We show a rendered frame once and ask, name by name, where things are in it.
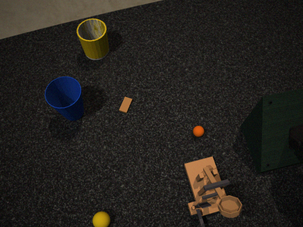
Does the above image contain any yellow ball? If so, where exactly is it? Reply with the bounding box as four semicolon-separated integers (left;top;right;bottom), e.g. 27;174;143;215
92;211;111;227

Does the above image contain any orange ball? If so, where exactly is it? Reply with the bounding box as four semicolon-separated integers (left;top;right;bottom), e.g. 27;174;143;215
193;126;205;137

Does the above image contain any blue plastic cup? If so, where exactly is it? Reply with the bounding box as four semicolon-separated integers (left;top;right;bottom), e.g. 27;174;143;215
45;77;84;121

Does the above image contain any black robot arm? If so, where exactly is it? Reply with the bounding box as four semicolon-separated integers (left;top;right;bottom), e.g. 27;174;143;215
289;124;303;161

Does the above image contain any yellow cup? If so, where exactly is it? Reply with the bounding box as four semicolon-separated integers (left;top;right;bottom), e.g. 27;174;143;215
77;18;109;60

